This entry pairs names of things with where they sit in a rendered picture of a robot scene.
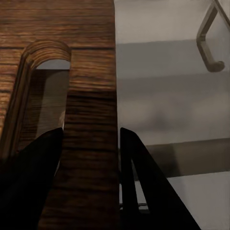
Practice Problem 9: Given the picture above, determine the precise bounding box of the cutting board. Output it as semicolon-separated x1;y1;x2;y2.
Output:
0;0;121;230

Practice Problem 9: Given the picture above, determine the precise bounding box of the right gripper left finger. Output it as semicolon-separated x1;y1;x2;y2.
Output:
0;127;63;230

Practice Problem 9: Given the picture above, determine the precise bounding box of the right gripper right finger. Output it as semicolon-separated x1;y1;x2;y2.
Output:
120;128;201;230

